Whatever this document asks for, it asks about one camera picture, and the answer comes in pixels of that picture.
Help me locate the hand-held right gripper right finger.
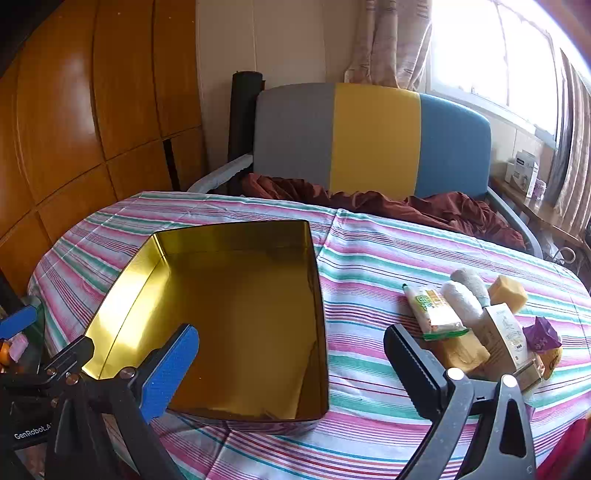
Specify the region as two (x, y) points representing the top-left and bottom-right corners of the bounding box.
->
(383, 324), (539, 480)

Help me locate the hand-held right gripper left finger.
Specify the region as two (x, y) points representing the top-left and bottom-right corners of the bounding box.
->
(44, 323), (200, 480)

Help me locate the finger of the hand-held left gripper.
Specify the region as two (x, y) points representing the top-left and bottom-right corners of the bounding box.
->
(39, 336), (95, 377)
(0, 305), (41, 341)

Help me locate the yellow package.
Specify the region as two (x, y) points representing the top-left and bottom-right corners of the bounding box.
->
(427, 332), (491, 376)

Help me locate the green white tube packet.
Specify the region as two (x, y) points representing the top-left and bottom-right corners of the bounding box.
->
(403, 283), (469, 341)

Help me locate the gold tin box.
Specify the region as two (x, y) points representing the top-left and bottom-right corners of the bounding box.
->
(82, 220), (329, 437)

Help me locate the white sock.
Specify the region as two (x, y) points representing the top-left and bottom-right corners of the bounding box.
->
(440, 281), (485, 326)

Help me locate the beige carton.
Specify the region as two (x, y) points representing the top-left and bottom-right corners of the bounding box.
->
(471, 305), (543, 393)

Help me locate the grey sock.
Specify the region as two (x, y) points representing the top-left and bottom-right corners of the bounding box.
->
(450, 269), (491, 308)

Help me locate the yellow sponge block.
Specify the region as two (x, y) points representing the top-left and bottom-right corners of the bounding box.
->
(488, 274), (528, 315)

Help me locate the purple packet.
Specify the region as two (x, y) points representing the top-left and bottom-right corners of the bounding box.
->
(523, 316), (563, 354)

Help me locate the yellow sock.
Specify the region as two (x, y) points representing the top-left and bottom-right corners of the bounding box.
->
(536, 346), (564, 381)

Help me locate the striped bed sheet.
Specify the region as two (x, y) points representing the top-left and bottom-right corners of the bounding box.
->
(28, 191), (591, 480)

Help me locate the dark red blanket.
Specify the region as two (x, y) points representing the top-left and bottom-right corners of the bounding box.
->
(240, 173), (527, 252)

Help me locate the person's red clothing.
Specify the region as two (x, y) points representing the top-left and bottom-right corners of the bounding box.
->
(536, 418), (591, 480)

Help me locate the wooden desk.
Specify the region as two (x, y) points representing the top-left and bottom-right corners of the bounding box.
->
(489, 175), (591, 252)

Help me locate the wooden wardrobe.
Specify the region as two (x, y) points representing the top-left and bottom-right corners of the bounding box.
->
(0, 0), (206, 296)

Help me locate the white cardboard box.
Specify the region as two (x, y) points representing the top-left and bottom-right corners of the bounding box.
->
(504, 150), (541, 197)

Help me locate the grey yellow blue headboard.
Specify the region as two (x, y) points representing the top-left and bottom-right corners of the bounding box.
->
(252, 82), (491, 201)

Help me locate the black rolled mat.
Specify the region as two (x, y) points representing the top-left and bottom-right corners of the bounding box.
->
(228, 70), (265, 195)

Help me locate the patterned beige curtain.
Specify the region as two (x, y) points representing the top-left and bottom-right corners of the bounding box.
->
(551, 51), (591, 241)
(344, 0), (432, 90)

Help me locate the window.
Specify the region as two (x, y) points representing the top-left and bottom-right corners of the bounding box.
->
(427, 0), (568, 144)

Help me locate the grey bed side rail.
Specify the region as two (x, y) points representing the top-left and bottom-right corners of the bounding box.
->
(485, 187), (544, 259)
(187, 154), (254, 193)

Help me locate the white cable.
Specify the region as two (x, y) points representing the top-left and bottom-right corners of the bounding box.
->
(551, 244), (578, 266)

